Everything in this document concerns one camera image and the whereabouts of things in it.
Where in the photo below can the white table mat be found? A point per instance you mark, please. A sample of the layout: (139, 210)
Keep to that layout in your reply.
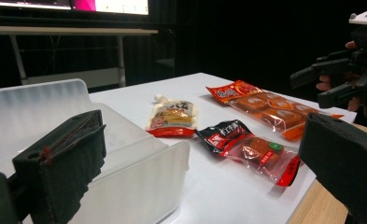
(221, 199)

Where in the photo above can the desk with metal legs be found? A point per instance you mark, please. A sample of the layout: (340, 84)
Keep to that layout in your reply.
(78, 31)

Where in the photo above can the white spout pouch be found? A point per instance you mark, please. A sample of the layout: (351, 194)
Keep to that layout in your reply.
(173, 116)

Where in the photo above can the translucent white plastic bin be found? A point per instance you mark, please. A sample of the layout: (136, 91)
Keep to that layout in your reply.
(140, 186)

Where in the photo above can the monitor screen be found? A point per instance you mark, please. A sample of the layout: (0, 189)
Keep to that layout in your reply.
(122, 6)

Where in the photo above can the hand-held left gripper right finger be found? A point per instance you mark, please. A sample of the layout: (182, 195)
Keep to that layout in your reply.
(346, 155)

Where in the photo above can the black and red snack packet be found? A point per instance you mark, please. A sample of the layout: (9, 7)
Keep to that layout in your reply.
(231, 137)

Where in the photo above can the orange snack packet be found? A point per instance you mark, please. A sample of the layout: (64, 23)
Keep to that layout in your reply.
(265, 104)

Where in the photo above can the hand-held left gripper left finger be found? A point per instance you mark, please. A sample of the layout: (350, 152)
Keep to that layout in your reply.
(59, 155)

